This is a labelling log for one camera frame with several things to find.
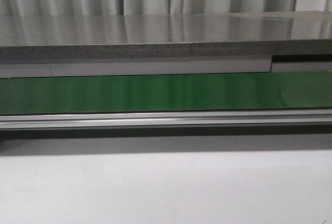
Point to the aluminium conveyor frame rail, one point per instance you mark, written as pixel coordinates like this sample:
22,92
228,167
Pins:
169,119

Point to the green conveyor belt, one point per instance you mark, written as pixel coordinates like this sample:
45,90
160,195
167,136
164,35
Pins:
89,94

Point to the grey stone countertop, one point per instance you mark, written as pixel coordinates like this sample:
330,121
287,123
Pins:
41,38

